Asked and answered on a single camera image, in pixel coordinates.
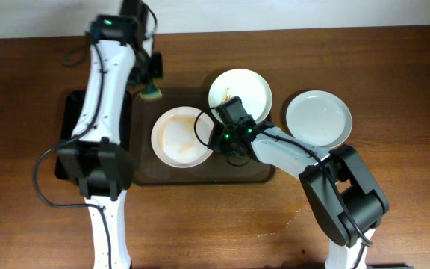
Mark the light grey plate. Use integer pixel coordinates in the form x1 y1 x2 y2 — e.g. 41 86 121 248
284 90 353 149

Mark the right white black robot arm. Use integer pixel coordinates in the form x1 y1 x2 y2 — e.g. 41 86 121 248
208 122 389 268

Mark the green yellow sponge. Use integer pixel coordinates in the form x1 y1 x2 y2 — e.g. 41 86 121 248
139 81 163 101

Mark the small black tray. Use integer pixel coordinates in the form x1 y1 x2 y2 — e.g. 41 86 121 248
54 90 132 181

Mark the large brown tray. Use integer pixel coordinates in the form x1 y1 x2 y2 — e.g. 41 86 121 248
130 88 275 186

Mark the white plate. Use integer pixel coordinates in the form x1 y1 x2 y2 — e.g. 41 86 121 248
151 106 214 168
208 69 272 123

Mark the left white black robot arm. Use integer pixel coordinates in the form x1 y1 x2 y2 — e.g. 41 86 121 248
57 15 156 268

